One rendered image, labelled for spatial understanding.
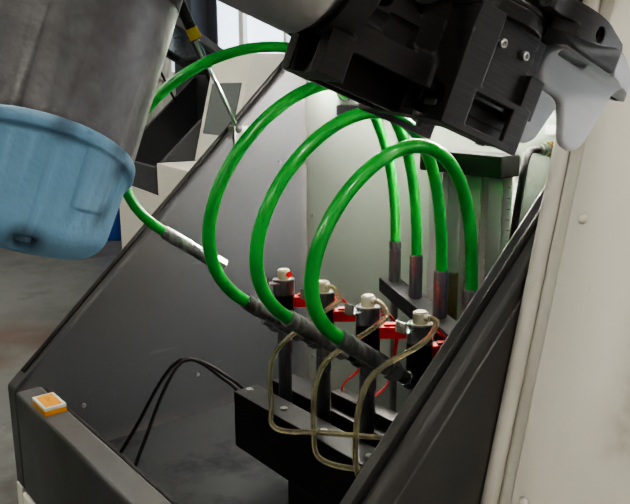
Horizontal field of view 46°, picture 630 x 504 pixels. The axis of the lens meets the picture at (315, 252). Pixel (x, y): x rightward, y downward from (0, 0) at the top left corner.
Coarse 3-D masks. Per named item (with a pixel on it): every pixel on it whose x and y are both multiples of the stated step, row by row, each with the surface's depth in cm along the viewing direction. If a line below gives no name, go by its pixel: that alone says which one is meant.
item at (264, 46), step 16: (240, 48) 94; (256, 48) 95; (272, 48) 96; (192, 64) 93; (208, 64) 94; (176, 80) 93; (160, 96) 93; (384, 128) 102; (384, 144) 103; (128, 192) 94; (160, 224) 96
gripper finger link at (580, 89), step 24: (552, 48) 38; (552, 72) 38; (576, 72) 39; (600, 72) 39; (624, 72) 40; (552, 96) 39; (576, 96) 40; (600, 96) 41; (624, 96) 43; (576, 120) 40; (576, 144) 41
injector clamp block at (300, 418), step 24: (312, 384) 101; (240, 408) 99; (264, 408) 94; (288, 408) 94; (336, 408) 94; (240, 432) 100; (264, 432) 95; (384, 432) 87; (264, 456) 96; (288, 456) 91; (312, 456) 87; (336, 456) 83; (360, 456) 82; (288, 480) 92; (312, 480) 88; (336, 480) 84
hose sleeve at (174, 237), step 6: (168, 228) 97; (162, 234) 96; (168, 234) 96; (174, 234) 97; (180, 234) 97; (168, 240) 97; (174, 240) 97; (180, 240) 97; (186, 240) 98; (180, 246) 97; (186, 246) 98; (192, 246) 98; (198, 246) 98; (186, 252) 98; (192, 252) 98; (198, 252) 98; (198, 258) 98; (204, 258) 99
